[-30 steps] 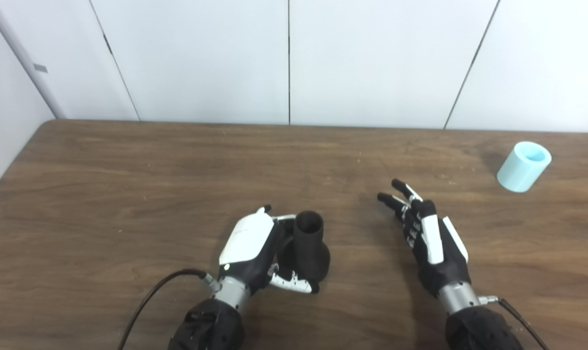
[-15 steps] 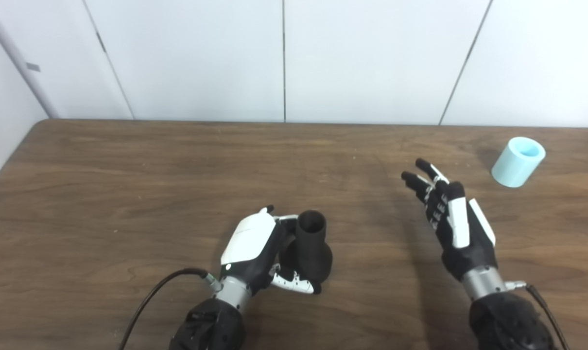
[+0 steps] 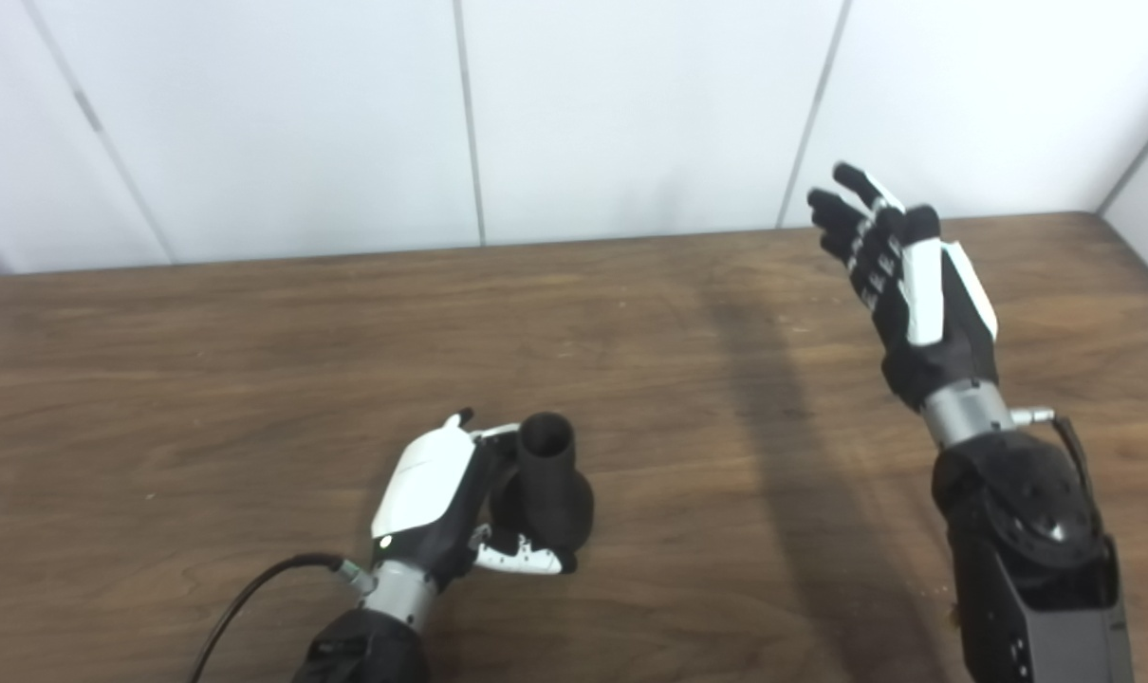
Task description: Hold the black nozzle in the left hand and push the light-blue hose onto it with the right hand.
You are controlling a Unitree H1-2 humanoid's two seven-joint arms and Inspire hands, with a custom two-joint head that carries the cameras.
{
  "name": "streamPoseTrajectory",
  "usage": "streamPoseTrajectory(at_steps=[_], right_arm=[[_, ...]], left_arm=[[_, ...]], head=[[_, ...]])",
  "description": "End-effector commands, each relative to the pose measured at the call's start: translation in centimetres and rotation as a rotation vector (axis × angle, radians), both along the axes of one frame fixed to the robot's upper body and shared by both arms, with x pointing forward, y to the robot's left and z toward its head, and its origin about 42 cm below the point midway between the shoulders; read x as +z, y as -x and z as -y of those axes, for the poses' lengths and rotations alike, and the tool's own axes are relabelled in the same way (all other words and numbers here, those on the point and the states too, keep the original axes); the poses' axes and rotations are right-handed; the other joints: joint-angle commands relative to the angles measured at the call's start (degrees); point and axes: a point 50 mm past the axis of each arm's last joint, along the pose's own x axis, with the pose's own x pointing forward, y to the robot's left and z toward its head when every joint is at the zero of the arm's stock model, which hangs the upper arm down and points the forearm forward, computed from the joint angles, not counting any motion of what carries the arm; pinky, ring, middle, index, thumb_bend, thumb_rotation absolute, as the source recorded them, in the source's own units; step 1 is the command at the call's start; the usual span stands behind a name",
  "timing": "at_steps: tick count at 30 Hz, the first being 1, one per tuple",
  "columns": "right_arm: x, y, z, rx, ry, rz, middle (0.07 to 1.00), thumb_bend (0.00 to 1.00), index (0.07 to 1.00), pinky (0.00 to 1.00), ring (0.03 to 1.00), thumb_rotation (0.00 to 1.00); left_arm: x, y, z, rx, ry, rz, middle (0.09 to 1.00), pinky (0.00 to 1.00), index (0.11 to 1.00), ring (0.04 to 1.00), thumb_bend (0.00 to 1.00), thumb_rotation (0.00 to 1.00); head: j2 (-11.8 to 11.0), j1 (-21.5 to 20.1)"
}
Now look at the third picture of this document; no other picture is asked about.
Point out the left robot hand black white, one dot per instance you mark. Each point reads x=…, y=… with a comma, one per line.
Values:
x=427, y=489

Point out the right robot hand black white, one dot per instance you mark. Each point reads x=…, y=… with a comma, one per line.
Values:
x=925, y=294

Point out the black funnel-shaped nozzle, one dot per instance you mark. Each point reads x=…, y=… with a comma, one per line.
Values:
x=546, y=493

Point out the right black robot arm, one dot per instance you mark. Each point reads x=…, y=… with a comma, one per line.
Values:
x=1029, y=550

